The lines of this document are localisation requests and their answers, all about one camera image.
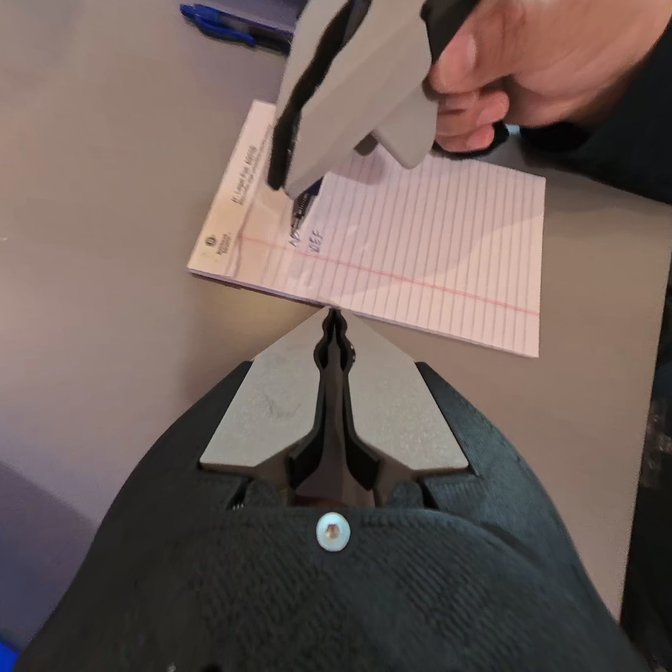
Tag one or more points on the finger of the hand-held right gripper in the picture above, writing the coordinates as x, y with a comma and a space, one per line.
383, 78
309, 31

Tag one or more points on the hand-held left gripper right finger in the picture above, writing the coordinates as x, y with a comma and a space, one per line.
404, 420

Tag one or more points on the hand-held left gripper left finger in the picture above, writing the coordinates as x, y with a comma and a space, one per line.
262, 420

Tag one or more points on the blue clear-barrel gel pen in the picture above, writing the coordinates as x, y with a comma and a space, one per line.
302, 212

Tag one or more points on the white lined legal pad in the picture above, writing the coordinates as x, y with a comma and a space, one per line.
446, 236

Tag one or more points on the person's right hand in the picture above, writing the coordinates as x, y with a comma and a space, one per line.
551, 52

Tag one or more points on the dark blue retractable pen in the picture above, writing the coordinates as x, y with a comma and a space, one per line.
225, 23

